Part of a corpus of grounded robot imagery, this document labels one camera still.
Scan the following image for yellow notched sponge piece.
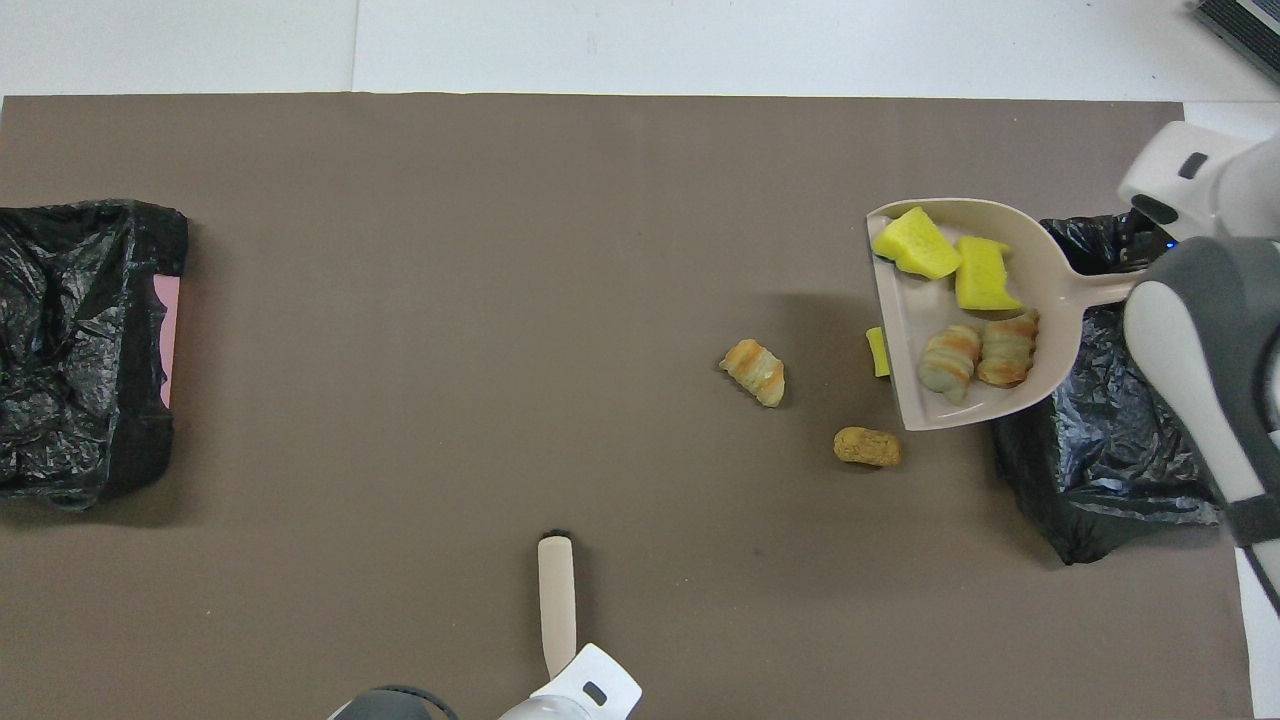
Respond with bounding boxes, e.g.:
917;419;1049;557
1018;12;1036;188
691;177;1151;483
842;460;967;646
954;236;1024;312

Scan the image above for pink plastic bin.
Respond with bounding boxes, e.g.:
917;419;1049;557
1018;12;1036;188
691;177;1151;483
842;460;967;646
155;275;182;409

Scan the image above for yellow wedge sponge piece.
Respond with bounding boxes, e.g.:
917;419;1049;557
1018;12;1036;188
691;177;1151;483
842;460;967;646
871;206;963;281

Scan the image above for orange striped foam roll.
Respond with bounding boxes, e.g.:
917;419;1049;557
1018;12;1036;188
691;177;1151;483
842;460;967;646
976;310;1041;389
719;338;786;408

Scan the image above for pale striped foam roll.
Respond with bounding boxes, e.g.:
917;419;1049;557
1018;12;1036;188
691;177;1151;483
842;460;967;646
917;324;983;406

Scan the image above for brown paper table mat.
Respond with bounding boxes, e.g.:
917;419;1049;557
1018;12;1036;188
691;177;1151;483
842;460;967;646
0;93;1256;720

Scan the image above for dark ribbed device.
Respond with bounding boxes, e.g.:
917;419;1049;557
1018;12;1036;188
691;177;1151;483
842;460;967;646
1193;0;1280;86

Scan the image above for black garbage bag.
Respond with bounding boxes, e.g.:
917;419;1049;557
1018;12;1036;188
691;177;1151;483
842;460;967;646
990;212;1280;566
0;199;190;511

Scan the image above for brown foam nugget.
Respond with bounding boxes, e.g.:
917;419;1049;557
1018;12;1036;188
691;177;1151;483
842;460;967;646
833;427;903;468

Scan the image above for beige plastic dustpan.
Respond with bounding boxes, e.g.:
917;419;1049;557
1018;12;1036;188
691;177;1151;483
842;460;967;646
866;197;1146;432

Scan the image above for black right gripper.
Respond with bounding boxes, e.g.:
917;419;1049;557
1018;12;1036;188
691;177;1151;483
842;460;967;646
1128;212;1186;273

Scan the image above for beige hand brush black bristles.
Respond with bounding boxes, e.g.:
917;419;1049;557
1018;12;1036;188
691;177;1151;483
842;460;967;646
537;530;579;681

